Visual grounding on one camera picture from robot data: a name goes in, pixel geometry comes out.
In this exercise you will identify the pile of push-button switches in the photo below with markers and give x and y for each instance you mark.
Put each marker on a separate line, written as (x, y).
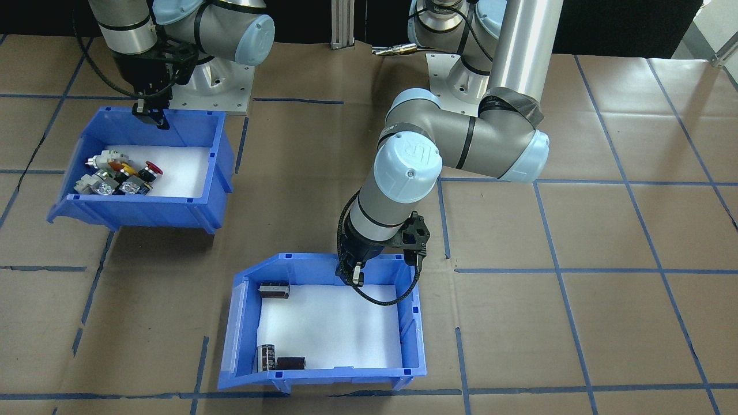
(181, 170)

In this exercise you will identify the blue bin with capacitors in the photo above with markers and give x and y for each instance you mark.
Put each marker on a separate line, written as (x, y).
(323, 377)

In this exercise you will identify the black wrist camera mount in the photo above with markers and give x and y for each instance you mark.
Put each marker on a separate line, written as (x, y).
(416, 230)
(180, 57)

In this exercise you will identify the white green switch block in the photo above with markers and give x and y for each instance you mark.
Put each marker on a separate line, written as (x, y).
(109, 156)

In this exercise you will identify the yellow mushroom push button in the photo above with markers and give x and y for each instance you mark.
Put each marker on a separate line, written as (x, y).
(127, 170)

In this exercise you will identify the dark brown cylindrical capacitor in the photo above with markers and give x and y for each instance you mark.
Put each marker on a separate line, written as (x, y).
(290, 363)
(274, 290)

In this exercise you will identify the silver clear push button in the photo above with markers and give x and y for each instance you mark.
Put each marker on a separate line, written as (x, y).
(97, 184)

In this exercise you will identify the dark capacitor with white print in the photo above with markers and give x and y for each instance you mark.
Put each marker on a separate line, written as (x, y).
(266, 357)

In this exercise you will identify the white square base plate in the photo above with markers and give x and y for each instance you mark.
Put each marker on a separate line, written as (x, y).
(438, 66)
(236, 98)

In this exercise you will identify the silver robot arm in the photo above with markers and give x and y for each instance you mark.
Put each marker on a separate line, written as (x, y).
(219, 26)
(461, 138)

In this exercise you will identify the red mushroom push button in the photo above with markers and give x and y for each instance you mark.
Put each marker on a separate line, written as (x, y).
(151, 169)

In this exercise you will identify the silver gold cylindrical plug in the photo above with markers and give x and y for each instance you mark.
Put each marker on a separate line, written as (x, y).
(396, 51)

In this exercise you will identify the orange lens push button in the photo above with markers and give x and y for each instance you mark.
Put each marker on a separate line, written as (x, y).
(115, 166)

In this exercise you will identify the aluminium profile post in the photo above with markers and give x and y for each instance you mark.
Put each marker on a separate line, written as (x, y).
(342, 23)

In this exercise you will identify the blue bin with push buttons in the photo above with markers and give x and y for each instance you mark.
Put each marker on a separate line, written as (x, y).
(144, 213)

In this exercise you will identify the aluminium profile bar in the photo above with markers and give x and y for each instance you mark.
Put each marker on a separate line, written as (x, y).
(725, 56)

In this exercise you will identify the white foam liner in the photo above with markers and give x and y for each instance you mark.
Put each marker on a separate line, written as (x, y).
(334, 328)

